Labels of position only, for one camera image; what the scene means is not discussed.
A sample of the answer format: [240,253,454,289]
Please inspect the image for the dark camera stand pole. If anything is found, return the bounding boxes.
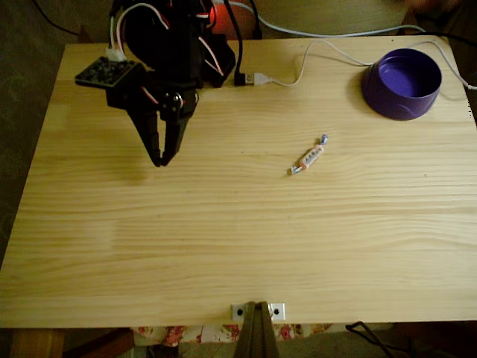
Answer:
[233,301,280,358]

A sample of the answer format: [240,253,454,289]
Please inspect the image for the white candy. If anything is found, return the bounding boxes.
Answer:
[287,134,329,176]

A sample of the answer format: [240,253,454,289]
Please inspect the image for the wooden table leg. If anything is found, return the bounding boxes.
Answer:
[10,327,65,358]

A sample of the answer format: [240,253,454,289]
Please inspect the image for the white USB cable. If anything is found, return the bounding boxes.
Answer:
[253,37,477,92]

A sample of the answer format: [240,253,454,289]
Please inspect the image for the floral cloth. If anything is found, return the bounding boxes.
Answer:
[130,322,333,348]

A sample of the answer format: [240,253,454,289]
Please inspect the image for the looped black cable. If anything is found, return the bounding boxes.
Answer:
[344,320,424,358]

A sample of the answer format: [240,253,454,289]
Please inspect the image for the black USB cable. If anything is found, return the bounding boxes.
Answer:
[222,0,257,87]

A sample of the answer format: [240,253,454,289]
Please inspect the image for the black wrist camera board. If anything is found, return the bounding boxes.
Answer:
[74,55,147,91]

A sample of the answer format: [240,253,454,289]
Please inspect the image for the orange round object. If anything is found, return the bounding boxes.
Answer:
[207,2,259,40]

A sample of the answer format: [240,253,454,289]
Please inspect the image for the light blue cable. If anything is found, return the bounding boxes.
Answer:
[223,0,428,39]

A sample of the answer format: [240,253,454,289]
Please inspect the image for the thin black cable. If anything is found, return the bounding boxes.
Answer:
[32,0,81,37]

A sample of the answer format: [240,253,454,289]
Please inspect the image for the purple bowl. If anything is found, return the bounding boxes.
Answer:
[360,47,443,122]

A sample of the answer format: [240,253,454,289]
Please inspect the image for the metal mounting bracket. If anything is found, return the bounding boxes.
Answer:
[230,302,287,322]

